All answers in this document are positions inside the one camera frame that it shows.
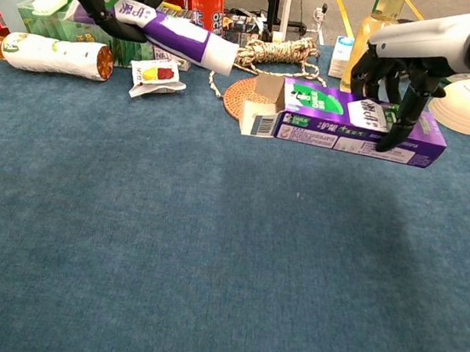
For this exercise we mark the white black wheeled stand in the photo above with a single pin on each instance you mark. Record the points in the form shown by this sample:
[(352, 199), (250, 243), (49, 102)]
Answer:
[(288, 2)]

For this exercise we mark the dark printed snack package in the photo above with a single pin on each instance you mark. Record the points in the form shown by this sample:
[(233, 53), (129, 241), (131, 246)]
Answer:
[(240, 28)]

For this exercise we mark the round woven rattan coaster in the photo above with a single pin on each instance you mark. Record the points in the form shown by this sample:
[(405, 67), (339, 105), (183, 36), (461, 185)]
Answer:
[(236, 99)]

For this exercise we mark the blue felt tablecloth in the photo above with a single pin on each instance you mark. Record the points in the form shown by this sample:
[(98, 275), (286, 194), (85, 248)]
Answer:
[(206, 267)]

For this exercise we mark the purple white toothpaste tube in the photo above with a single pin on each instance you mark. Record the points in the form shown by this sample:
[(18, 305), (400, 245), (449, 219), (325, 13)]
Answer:
[(182, 43)]

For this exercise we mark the white power strip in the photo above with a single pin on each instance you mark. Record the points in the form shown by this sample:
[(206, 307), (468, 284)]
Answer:
[(320, 14)]

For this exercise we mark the purple drink carton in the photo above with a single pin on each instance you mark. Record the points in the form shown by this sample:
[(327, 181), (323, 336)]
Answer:
[(164, 56)]

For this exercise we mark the clear yellow oil bottle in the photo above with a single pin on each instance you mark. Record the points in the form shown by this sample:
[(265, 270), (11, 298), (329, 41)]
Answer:
[(384, 12)]

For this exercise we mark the purple green toothpaste box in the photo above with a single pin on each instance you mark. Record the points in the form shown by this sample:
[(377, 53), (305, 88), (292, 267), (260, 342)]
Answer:
[(325, 105)]

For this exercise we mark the white snack packet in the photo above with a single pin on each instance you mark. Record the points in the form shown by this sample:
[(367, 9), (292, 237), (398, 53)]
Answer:
[(155, 76)]

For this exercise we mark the white green brush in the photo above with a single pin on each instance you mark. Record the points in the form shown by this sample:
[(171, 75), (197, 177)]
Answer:
[(50, 2)]

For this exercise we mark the clear box green packets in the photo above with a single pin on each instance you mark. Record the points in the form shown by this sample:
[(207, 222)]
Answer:
[(64, 32)]

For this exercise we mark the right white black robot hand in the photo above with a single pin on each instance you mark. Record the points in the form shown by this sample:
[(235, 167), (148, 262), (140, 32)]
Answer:
[(427, 41)]

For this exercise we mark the white-labelled bottle yellow cap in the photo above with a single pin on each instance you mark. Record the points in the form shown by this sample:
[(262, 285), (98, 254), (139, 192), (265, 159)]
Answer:
[(52, 55)]

